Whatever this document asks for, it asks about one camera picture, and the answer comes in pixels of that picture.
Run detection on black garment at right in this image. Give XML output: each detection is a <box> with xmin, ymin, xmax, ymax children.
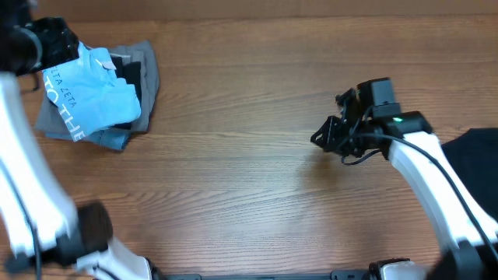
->
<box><xmin>442</xmin><ymin>128</ymin><xmax>498</xmax><ymax>220</ymax></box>

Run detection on light blue printed t-shirt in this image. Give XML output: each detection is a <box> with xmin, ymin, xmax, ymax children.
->
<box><xmin>43</xmin><ymin>43</ymin><xmax>141</xmax><ymax>142</ymax></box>

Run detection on grey folded garment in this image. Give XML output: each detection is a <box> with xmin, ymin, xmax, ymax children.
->
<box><xmin>35</xmin><ymin>40</ymin><xmax>160</xmax><ymax>135</ymax></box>

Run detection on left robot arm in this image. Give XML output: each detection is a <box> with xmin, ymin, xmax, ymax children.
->
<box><xmin>1</xmin><ymin>1</ymin><xmax>161</xmax><ymax>279</ymax></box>

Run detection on folded blue jeans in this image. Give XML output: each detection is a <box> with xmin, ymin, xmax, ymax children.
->
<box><xmin>42</xmin><ymin>128</ymin><xmax>132</xmax><ymax>151</ymax></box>

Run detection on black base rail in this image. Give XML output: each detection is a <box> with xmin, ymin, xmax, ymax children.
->
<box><xmin>163</xmin><ymin>270</ymin><xmax>370</xmax><ymax>280</ymax></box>

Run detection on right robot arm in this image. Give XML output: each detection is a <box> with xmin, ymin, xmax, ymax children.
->
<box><xmin>310</xmin><ymin>89</ymin><xmax>497</xmax><ymax>279</ymax></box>

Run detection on black folded shirt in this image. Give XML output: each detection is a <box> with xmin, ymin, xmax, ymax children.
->
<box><xmin>110</xmin><ymin>54</ymin><xmax>143</xmax><ymax>131</ymax></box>

